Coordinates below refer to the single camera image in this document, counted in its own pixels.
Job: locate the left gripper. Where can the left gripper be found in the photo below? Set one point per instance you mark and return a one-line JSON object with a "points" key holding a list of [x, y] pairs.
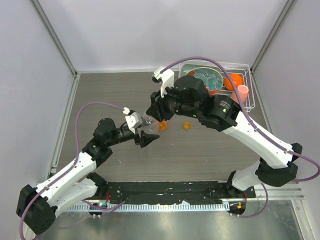
{"points": [[144, 139]]}

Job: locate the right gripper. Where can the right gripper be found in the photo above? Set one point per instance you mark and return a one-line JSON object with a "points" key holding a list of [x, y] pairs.
{"points": [[157, 110]]}

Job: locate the clear bottle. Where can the clear bottle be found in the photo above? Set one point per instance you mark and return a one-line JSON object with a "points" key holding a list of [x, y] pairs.
{"points": [[149, 126]]}

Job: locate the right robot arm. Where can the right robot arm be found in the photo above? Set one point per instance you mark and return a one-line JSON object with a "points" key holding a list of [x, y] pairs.
{"points": [[187, 96]]}

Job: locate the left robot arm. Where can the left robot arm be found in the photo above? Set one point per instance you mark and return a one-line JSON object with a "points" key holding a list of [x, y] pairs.
{"points": [[39, 206]]}

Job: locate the orange filled bottle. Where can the orange filled bottle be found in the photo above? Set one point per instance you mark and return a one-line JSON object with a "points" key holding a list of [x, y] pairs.
{"points": [[162, 125]]}

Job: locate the orange bottle cap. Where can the orange bottle cap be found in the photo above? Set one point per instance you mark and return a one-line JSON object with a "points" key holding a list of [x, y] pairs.
{"points": [[186, 125]]}

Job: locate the teal square plate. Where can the teal square plate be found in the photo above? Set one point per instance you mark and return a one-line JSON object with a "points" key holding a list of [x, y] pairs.
{"points": [[187, 68]]}

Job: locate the red teal floral plate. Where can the red teal floral plate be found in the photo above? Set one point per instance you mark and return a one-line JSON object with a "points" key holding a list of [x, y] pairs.
{"points": [[213, 87]]}

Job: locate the orange bowl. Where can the orange bowl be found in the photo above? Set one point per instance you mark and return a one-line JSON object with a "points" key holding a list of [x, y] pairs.
{"points": [[236, 78]]}

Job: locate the pink cup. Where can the pink cup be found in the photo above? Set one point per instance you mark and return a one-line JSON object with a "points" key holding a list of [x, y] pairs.
{"points": [[243, 93]]}

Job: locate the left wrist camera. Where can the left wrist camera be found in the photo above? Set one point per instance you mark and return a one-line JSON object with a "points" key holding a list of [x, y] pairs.
{"points": [[133, 121]]}

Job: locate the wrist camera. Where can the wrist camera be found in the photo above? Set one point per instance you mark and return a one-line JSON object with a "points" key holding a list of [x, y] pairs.
{"points": [[133, 121], [165, 78]]}

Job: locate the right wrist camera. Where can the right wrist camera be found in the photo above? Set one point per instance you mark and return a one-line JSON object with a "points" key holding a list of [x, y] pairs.
{"points": [[165, 78]]}

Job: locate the white cable duct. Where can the white cable duct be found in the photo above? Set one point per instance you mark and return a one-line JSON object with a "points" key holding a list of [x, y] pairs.
{"points": [[182, 207]]}

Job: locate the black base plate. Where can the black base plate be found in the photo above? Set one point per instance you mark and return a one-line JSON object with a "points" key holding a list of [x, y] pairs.
{"points": [[173, 192]]}

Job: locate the white wire dish rack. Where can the white wire dish rack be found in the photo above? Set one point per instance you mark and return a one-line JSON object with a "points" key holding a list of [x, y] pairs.
{"points": [[231, 68]]}

